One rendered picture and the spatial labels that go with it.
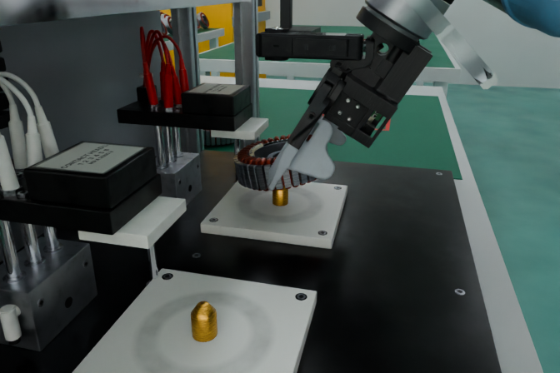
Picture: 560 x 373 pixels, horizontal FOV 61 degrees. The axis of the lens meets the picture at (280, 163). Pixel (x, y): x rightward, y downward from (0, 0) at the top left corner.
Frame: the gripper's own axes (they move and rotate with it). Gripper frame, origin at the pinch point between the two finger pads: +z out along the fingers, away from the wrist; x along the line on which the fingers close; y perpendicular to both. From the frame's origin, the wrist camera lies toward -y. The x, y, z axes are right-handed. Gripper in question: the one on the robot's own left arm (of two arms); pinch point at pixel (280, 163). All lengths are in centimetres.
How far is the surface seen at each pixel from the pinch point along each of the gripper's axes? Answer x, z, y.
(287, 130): 41.1, 11.6, -3.1
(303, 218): -3.5, 2.7, 5.8
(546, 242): 149, 32, 112
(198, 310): -24.8, 2.3, 1.3
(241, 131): -3.0, -2.1, -5.6
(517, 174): 231, 30, 116
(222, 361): -26.7, 3.3, 4.7
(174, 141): 1.7, 6.4, -13.0
